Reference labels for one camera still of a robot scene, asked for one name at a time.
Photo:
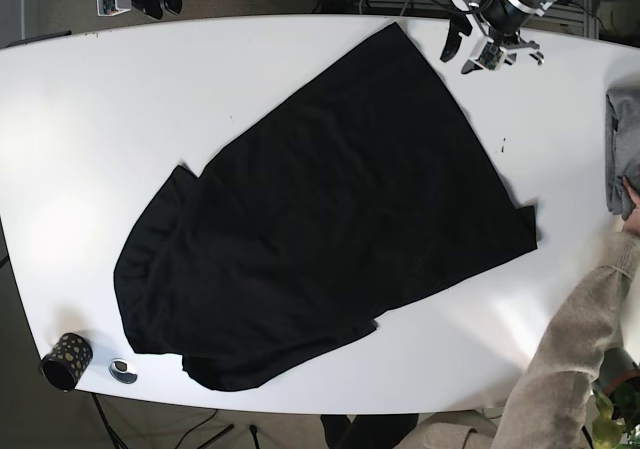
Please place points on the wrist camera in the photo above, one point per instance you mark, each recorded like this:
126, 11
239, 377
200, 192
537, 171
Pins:
110, 8
492, 54

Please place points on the grey T-shirt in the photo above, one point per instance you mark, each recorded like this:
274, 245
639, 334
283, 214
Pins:
621, 147

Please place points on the person's hand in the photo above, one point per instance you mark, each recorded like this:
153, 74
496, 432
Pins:
631, 224

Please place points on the beige sweater forearm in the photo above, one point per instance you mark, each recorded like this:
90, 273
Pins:
547, 407

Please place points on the grey plant pot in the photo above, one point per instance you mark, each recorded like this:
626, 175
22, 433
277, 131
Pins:
617, 368

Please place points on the black gold spotted cup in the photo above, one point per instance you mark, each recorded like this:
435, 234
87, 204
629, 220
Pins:
66, 362

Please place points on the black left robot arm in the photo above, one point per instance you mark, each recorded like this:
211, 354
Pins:
499, 23

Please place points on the black T-shirt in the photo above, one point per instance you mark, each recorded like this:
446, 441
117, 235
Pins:
365, 191

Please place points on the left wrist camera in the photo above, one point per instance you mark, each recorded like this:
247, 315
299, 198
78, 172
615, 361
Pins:
492, 54

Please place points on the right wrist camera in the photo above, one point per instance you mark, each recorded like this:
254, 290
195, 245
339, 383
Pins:
110, 8

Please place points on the green plant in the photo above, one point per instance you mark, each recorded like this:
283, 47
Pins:
617, 422

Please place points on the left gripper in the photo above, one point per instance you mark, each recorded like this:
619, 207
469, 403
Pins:
498, 19

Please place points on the left silver table grommet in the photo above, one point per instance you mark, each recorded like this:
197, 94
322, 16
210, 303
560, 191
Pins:
122, 371

